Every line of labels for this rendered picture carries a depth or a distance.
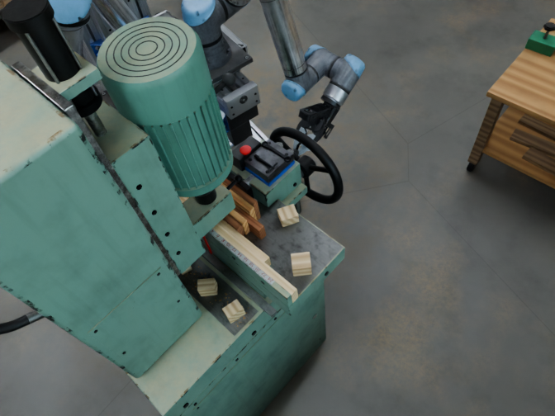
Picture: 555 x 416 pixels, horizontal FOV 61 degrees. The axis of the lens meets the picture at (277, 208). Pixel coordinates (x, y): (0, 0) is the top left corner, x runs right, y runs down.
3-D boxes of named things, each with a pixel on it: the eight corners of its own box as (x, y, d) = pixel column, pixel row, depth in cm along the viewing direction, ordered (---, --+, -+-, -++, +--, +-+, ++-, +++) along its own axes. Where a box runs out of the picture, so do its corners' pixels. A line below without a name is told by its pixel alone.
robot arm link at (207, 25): (181, 37, 166) (170, 2, 155) (207, 16, 171) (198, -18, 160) (206, 49, 161) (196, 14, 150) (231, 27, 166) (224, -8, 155)
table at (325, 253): (368, 234, 125) (369, 222, 120) (291, 317, 115) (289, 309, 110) (215, 128, 151) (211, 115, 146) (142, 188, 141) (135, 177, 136)
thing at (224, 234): (298, 297, 111) (297, 289, 107) (292, 303, 110) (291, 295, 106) (144, 170, 137) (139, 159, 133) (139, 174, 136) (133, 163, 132)
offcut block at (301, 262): (310, 259, 116) (309, 251, 113) (311, 274, 114) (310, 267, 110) (291, 261, 116) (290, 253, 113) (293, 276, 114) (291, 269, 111)
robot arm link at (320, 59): (296, 56, 152) (324, 72, 148) (317, 37, 156) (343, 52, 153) (296, 74, 159) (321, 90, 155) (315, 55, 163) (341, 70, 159)
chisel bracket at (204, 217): (237, 210, 120) (231, 191, 113) (196, 248, 115) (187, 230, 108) (218, 195, 123) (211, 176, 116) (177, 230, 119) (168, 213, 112)
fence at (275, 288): (292, 303, 110) (291, 294, 106) (288, 308, 110) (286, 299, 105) (139, 174, 136) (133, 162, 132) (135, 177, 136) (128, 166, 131)
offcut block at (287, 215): (277, 215, 124) (277, 209, 121) (294, 210, 124) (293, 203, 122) (282, 227, 122) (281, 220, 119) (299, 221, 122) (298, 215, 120)
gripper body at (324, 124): (325, 141, 159) (345, 110, 158) (316, 134, 152) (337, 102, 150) (308, 130, 163) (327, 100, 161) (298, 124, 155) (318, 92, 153)
